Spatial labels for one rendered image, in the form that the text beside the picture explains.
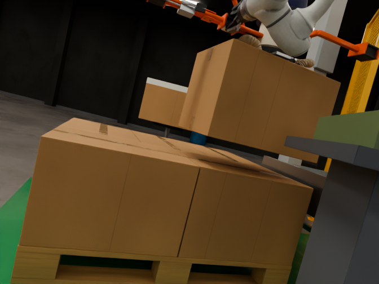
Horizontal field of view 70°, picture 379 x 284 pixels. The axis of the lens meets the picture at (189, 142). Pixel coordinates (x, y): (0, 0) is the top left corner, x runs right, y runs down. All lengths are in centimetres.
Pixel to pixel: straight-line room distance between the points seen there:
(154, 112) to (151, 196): 165
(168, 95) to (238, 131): 160
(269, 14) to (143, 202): 83
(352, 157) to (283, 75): 71
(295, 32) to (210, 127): 46
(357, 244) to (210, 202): 59
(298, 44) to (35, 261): 123
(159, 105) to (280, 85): 162
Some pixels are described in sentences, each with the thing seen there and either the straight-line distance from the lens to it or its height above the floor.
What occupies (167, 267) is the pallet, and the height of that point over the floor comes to 10.
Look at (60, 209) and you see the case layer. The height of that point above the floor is 29.
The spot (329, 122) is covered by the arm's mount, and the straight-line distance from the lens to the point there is 90.
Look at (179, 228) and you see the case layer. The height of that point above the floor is 27.
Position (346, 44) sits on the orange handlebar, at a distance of 139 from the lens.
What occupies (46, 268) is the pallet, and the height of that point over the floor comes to 6.
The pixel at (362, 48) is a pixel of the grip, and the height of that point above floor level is 119.
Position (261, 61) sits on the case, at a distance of 121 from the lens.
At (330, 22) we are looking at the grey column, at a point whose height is 191.
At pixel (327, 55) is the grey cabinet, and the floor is 160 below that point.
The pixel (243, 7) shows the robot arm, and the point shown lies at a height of 118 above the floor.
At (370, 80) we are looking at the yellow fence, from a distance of 254.
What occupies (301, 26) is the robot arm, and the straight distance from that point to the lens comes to 110.
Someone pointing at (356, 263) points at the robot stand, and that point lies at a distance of 82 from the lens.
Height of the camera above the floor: 72
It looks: 4 degrees down
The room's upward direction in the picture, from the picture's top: 14 degrees clockwise
